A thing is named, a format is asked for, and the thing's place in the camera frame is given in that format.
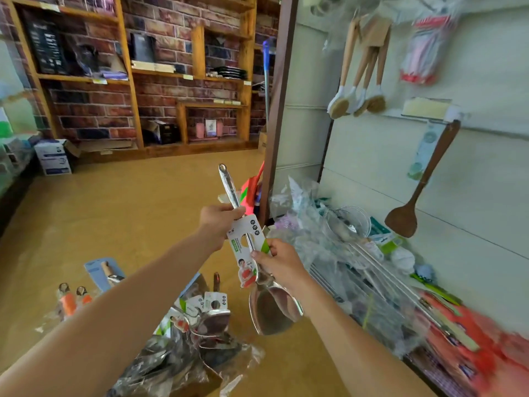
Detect pink green broom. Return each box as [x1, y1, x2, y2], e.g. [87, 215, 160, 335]
[240, 161, 266, 216]
[258, 0, 300, 227]

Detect wooden bookshelf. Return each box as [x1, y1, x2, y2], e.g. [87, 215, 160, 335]
[0, 0, 282, 162]

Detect wooden dish brushes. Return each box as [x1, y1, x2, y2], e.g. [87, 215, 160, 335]
[351, 16, 377, 116]

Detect large steel strainer ladle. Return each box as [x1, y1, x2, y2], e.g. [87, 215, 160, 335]
[326, 206, 481, 352]

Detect steel spatula with label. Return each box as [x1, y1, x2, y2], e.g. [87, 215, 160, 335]
[217, 163, 305, 337]

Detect person's right hand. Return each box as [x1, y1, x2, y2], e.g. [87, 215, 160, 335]
[250, 238, 315, 294]

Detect wooden brushes hanging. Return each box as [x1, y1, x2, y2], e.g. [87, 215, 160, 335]
[326, 16, 362, 121]

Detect pile of plastic wrapped utensils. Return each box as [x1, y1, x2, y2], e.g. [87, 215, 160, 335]
[268, 178, 439, 361]

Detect person's right forearm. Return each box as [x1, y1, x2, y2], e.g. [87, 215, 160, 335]
[285, 281, 439, 397]

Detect person's left hand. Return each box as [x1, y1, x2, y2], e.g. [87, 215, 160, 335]
[197, 202, 247, 253]

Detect dark wooden spatula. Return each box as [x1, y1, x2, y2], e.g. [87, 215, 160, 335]
[384, 120, 462, 239]

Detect white blue printed box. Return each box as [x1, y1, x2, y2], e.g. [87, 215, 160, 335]
[35, 138, 74, 177]

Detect person's left forearm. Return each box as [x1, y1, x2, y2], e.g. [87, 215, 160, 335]
[0, 235, 220, 397]

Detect pile of packaged utensils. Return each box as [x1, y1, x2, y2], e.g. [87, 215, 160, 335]
[37, 272, 266, 397]

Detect red plastic wrapped packets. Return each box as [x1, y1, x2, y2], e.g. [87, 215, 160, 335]
[413, 281, 529, 397]

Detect blue pole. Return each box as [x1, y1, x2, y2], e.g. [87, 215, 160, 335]
[261, 39, 272, 100]

